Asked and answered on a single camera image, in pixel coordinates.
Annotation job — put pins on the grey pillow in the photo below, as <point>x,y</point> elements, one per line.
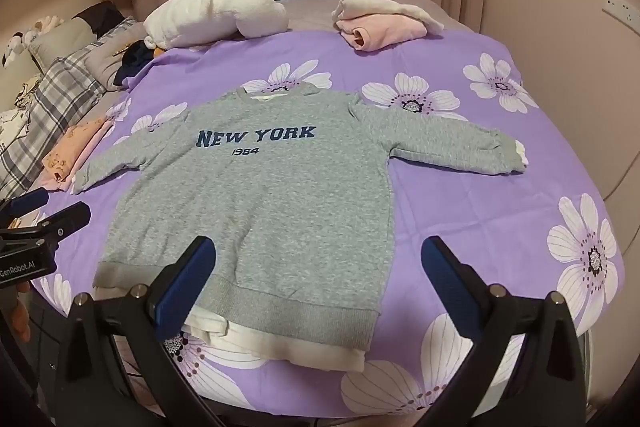
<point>62,39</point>

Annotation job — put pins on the white wall socket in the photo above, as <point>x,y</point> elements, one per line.
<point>620,8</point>

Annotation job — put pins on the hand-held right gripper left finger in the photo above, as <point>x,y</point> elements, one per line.
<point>185,292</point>

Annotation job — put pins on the purple floral bedsheet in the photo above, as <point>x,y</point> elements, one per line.
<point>450,187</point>

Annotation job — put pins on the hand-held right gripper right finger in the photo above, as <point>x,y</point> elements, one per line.
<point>440,277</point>

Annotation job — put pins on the grey printed sweatshirt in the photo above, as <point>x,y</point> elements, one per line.
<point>260,207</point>

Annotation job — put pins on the white fluffy folded garment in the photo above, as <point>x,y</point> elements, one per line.
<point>215,14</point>

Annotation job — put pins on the peach printed folded garment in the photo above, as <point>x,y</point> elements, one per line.
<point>75,152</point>

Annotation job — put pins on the person's left hand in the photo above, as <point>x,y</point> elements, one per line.
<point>15,317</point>

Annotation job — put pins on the dark brown pillow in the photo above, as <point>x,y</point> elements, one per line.
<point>102,17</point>

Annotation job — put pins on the pink folded garment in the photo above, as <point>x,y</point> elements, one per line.
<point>385,32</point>

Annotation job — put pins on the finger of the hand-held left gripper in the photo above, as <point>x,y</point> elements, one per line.
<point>27,202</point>
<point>62,222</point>

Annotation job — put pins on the mauve bed cover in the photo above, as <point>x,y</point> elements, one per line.
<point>305,14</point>

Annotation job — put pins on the cream folded garment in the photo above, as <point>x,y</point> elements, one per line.
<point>380,4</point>

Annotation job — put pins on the white plush toy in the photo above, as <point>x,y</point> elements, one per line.
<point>40,27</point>

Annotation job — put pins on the navy cloth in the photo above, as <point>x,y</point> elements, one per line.
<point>132,64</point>

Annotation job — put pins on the white printed pillow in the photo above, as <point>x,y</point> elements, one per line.
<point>17,117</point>

